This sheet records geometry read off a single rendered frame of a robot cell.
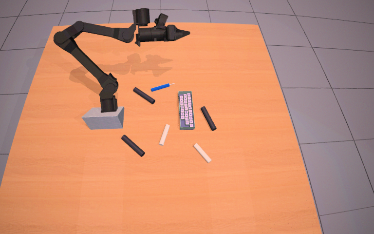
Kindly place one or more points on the white cylinder with grey top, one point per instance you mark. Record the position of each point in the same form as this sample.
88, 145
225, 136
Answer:
202, 153
164, 134

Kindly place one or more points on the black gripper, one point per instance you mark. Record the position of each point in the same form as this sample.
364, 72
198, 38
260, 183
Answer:
171, 33

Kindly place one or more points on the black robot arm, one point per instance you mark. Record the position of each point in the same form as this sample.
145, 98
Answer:
65, 40

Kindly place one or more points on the grey keyboard with pink keys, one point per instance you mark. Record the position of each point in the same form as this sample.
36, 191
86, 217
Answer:
186, 112

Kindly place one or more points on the dark grey cylinder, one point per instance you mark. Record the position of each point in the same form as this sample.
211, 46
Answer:
137, 149
208, 118
144, 95

